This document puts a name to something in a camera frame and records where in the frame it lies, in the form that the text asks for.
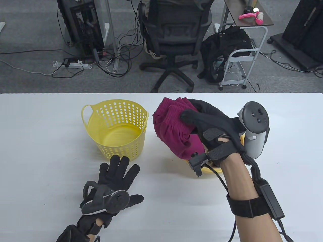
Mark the person's left hand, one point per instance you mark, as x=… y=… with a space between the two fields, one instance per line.
x=118 y=174

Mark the person's right hand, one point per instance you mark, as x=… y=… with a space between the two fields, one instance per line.
x=214 y=126

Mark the maroon shorts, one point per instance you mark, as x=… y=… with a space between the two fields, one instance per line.
x=174 y=133

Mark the person's left forearm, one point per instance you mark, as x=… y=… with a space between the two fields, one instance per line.
x=90 y=238

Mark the person's right forearm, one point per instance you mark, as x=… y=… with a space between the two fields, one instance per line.
x=239 y=181

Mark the black forearm brace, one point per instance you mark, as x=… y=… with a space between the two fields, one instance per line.
x=68 y=235

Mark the grey handheld controller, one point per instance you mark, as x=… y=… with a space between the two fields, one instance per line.
x=254 y=118
x=117 y=201

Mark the yellow perforated plastic basket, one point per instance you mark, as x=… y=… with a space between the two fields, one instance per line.
x=113 y=137

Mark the yellow plastic basin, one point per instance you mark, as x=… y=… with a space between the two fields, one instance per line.
x=208 y=173

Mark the black wrist band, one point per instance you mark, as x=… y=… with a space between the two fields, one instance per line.
x=96 y=229

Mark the black braided controller tether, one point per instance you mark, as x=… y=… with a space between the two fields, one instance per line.
x=254 y=171

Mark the black backpack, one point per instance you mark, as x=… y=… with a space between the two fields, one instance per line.
x=227 y=42

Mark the beige bag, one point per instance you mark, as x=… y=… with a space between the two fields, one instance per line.
x=154 y=54

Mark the black battery box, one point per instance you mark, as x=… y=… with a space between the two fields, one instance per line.
x=272 y=201

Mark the black office chair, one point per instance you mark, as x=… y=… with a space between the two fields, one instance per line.
x=174 y=37

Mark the pink handheld tool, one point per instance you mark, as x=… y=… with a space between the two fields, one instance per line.
x=248 y=16

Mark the white cart with brown top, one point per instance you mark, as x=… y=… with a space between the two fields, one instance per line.
x=236 y=11

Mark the white power strip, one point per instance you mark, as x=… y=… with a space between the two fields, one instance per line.
x=75 y=65

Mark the small black device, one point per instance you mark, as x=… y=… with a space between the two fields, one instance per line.
x=248 y=10

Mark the black wheeled cabinet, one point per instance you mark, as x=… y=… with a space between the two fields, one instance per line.
x=302 y=25

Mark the grey metal desk leg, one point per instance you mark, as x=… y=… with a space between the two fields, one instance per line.
x=112 y=37

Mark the black computer tower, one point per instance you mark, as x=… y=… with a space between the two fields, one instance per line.
x=83 y=25

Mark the white desk foot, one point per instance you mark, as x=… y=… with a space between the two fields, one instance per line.
x=2 y=26

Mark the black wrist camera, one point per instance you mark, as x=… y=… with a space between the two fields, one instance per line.
x=198 y=163

